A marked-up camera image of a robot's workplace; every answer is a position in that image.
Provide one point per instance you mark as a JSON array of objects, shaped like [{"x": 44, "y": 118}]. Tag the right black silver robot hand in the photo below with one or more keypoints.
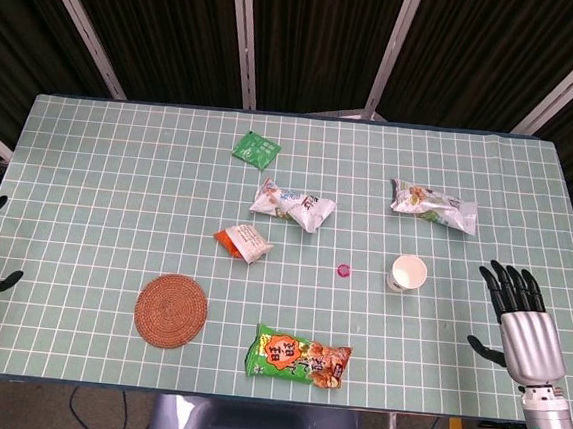
[{"x": 531, "y": 346}]

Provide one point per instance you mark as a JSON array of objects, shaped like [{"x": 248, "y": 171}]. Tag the small green sachet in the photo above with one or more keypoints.
[{"x": 256, "y": 150}]

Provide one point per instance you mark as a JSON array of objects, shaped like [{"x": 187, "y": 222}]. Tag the orange white snack packet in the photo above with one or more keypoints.
[{"x": 246, "y": 241}]

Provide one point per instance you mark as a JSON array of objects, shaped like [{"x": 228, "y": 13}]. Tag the green grid table mat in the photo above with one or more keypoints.
[{"x": 118, "y": 185}]

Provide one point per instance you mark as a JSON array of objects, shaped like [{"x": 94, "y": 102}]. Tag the long white green snack bag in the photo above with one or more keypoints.
[{"x": 433, "y": 204}]

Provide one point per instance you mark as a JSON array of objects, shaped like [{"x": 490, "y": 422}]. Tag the white double partition frame post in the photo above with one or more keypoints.
[{"x": 246, "y": 40}]

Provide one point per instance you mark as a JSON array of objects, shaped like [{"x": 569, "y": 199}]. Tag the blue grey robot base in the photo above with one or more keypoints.
[{"x": 248, "y": 427}]

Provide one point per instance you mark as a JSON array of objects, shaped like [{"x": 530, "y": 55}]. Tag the small pink bottle cap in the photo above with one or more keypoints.
[{"x": 344, "y": 271}]

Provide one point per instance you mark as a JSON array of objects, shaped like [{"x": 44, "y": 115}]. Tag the green orange snack bag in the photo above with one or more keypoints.
[{"x": 294, "y": 358}]

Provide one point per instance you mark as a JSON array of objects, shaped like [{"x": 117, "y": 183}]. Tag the crumpled white snack bag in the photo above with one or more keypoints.
[{"x": 292, "y": 205}]

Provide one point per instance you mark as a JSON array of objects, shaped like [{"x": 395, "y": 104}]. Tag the round woven brown coaster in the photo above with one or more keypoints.
[{"x": 171, "y": 311}]

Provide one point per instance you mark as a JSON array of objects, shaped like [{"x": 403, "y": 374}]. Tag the white paper cup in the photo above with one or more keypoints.
[{"x": 408, "y": 273}]

